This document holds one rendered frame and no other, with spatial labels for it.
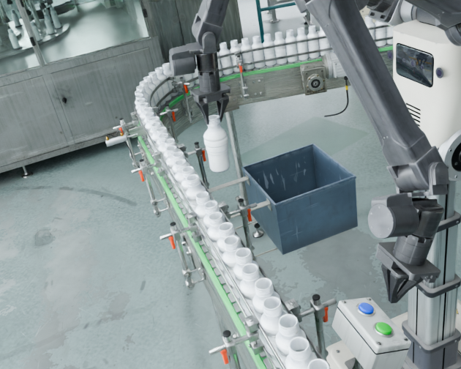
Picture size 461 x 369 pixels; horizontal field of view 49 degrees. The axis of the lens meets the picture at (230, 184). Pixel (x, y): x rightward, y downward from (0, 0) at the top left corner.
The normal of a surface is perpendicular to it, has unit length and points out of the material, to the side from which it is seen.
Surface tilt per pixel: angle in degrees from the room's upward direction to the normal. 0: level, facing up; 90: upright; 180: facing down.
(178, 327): 0
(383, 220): 70
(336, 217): 90
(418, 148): 65
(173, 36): 90
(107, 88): 90
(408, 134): 54
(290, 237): 90
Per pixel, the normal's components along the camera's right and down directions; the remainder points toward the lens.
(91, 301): -0.17, -0.85
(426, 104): -0.92, 0.32
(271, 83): 0.04, 0.51
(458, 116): 0.36, 0.58
